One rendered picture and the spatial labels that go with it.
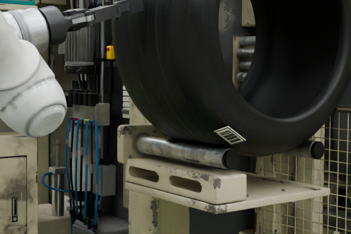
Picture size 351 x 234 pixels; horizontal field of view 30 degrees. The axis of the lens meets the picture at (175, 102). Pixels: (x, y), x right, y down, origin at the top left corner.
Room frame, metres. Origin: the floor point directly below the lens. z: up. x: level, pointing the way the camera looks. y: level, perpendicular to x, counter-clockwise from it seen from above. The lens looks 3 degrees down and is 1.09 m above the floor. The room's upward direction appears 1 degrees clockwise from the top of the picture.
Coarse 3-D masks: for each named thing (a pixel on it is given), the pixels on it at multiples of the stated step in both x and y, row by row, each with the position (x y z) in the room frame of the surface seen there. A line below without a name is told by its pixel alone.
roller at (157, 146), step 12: (144, 144) 1.63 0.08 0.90; (156, 144) 1.59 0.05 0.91; (168, 144) 1.55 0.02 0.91; (180, 144) 1.52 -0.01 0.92; (192, 144) 1.49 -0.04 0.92; (168, 156) 1.56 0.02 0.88; (180, 156) 1.51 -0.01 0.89; (192, 156) 1.47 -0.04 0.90; (204, 156) 1.44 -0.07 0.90; (216, 156) 1.41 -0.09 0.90; (228, 156) 1.39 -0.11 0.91; (228, 168) 1.39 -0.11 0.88
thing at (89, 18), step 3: (78, 18) 1.24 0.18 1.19; (81, 18) 1.24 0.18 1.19; (84, 18) 1.24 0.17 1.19; (87, 18) 1.23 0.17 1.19; (90, 18) 1.24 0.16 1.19; (93, 18) 1.25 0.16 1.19; (72, 21) 1.24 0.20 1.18; (75, 21) 1.24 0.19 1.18; (78, 21) 1.24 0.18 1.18; (81, 21) 1.24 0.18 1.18; (84, 21) 1.24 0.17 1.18
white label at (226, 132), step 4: (220, 128) 1.37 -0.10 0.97; (224, 128) 1.37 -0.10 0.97; (228, 128) 1.37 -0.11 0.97; (216, 132) 1.39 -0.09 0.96; (220, 132) 1.38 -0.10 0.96; (224, 132) 1.38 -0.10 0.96; (228, 132) 1.38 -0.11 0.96; (232, 132) 1.37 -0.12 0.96; (236, 132) 1.38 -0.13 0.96; (220, 136) 1.40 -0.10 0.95; (224, 136) 1.39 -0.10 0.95; (228, 136) 1.39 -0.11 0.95; (232, 136) 1.39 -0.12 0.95; (236, 136) 1.38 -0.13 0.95; (240, 136) 1.38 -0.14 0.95; (228, 140) 1.40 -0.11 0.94; (232, 140) 1.40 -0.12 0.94; (236, 140) 1.40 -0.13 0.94; (240, 140) 1.39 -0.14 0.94; (244, 140) 1.39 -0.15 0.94; (232, 144) 1.41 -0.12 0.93
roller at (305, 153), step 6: (306, 144) 1.58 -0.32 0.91; (312, 144) 1.56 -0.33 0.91; (318, 144) 1.56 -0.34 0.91; (288, 150) 1.62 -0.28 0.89; (294, 150) 1.60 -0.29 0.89; (300, 150) 1.59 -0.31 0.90; (306, 150) 1.57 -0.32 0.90; (312, 150) 1.56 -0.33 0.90; (318, 150) 1.57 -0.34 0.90; (300, 156) 1.60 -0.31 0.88; (306, 156) 1.58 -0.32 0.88; (312, 156) 1.56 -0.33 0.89; (318, 156) 1.57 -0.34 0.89
